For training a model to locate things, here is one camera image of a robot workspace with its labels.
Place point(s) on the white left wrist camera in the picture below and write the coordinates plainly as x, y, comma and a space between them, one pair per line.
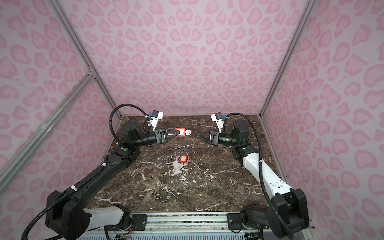
152, 120

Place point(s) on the aluminium corner frame post left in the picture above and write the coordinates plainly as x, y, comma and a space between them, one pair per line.
80, 48

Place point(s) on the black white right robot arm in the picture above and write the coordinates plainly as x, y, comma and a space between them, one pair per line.
287, 211

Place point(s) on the small black padlock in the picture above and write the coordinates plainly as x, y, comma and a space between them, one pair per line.
163, 198

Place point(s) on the aluminium corner frame post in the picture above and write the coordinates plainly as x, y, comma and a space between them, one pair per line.
80, 48
304, 19

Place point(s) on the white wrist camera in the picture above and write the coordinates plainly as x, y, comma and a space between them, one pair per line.
218, 118
152, 120

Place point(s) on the red padlock with steel shackle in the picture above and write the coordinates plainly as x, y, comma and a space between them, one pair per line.
184, 159

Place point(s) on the aluminium diagonal frame bar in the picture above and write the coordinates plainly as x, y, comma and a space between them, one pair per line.
20, 159

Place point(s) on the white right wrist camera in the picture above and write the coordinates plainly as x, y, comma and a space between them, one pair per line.
218, 118

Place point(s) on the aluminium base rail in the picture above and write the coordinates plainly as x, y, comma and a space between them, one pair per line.
192, 225

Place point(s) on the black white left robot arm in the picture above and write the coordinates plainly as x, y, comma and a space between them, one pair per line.
67, 213

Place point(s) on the aluminium corner frame post right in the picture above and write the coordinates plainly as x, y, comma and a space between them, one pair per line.
304, 19

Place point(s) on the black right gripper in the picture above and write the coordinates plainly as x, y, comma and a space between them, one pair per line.
213, 141

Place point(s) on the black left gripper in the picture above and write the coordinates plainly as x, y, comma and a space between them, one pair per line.
161, 138

